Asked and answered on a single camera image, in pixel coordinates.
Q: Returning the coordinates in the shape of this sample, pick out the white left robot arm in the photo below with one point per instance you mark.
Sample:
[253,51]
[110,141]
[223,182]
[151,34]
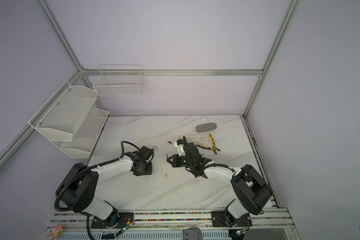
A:
[77,190]

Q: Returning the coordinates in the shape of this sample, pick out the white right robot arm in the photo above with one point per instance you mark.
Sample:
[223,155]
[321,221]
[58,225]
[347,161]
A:
[251,189]

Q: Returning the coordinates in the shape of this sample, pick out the white mesh two-tier shelf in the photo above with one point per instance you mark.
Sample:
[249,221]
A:
[71,121]

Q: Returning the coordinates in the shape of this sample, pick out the aluminium frame corner post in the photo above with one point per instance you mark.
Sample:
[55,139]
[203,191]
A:
[291,11]

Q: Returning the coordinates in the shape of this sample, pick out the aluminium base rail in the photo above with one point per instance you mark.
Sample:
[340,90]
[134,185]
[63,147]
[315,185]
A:
[173,220]

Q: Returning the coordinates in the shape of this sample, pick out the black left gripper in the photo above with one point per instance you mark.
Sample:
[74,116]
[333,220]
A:
[149,171]

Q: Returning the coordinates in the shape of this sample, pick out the white wire basket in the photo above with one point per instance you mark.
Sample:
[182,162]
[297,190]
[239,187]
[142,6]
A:
[119,81]

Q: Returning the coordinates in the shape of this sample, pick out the white work glove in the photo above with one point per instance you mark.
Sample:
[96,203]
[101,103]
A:
[196,140]

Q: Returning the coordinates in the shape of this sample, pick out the pink green toy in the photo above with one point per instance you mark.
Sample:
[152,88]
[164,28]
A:
[55,232]

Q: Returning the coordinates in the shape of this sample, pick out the yellow black pliers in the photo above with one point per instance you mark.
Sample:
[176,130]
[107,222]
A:
[212,145]

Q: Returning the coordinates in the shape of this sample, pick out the grey fabric glasses case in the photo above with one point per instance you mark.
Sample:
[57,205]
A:
[206,127]

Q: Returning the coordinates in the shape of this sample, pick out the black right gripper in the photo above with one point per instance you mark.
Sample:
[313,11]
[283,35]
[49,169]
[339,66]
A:
[175,163]

